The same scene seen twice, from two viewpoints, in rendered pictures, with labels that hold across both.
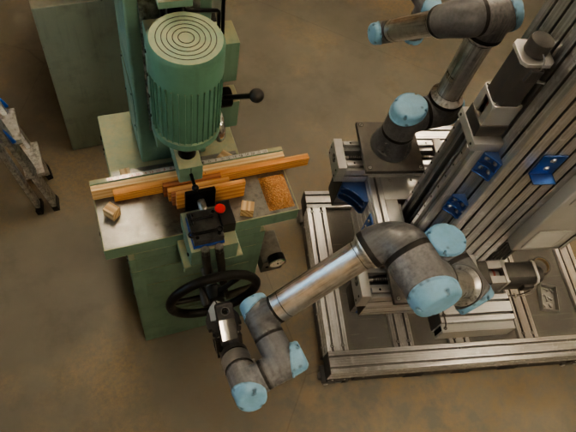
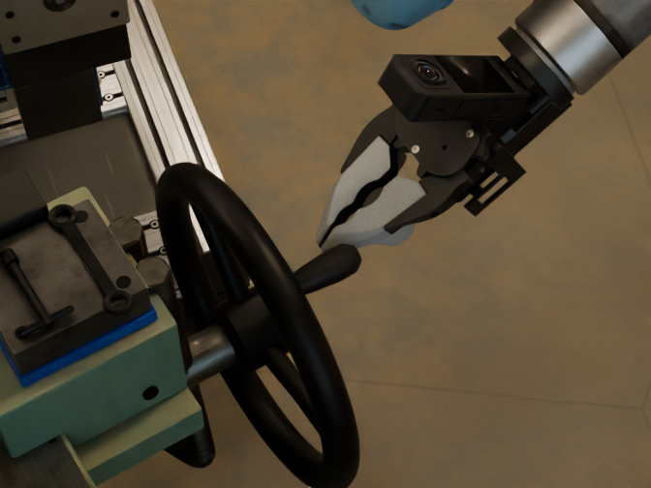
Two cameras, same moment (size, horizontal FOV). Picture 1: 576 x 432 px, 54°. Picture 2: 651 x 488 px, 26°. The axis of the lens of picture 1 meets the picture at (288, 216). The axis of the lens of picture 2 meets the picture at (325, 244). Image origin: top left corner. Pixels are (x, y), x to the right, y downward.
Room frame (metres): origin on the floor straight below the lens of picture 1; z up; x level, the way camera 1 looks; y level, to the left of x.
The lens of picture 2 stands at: (0.55, 0.72, 1.77)
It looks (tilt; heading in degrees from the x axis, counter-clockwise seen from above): 56 degrees down; 271
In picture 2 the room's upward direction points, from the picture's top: straight up
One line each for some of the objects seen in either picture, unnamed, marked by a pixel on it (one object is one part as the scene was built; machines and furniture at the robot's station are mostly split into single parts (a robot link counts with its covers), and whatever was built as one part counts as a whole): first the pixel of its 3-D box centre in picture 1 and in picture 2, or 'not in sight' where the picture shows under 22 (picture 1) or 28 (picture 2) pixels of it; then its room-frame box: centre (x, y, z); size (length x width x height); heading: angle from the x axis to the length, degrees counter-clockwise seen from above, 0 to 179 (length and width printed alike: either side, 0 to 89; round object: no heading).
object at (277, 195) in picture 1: (277, 189); not in sight; (0.98, 0.06, 0.91); 0.12 x 0.09 x 0.03; 33
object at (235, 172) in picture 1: (215, 177); not in sight; (0.95, 0.25, 0.92); 0.62 x 0.02 x 0.04; 123
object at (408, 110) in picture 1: (406, 116); not in sight; (1.37, -0.29, 0.98); 0.13 x 0.12 x 0.14; 125
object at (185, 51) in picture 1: (186, 86); not in sight; (0.91, 0.33, 1.35); 0.18 x 0.18 x 0.31
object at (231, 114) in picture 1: (222, 107); not in sight; (1.15, 0.30, 1.02); 0.09 x 0.07 x 0.12; 123
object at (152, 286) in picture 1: (180, 233); not in sight; (1.01, 0.40, 0.35); 0.58 x 0.45 x 0.71; 33
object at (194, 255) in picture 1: (208, 235); (52, 328); (0.76, 0.21, 0.91); 0.15 x 0.14 x 0.09; 123
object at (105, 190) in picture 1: (191, 174); not in sight; (0.93, 0.32, 0.92); 0.60 x 0.02 x 0.05; 123
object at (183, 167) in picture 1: (186, 156); not in sight; (0.92, 0.34, 1.03); 0.14 x 0.07 x 0.09; 33
